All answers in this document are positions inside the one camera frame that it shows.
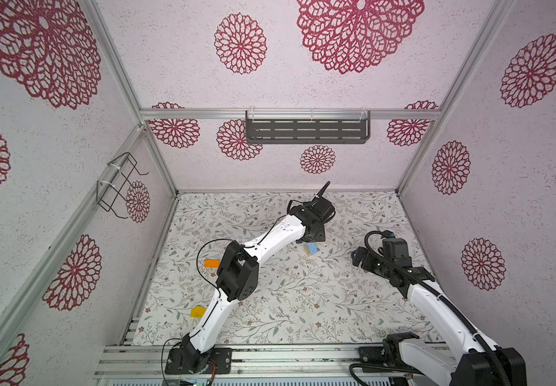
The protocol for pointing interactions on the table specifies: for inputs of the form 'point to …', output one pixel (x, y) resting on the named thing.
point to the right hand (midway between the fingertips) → (363, 254)
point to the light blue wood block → (312, 248)
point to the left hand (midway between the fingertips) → (313, 239)
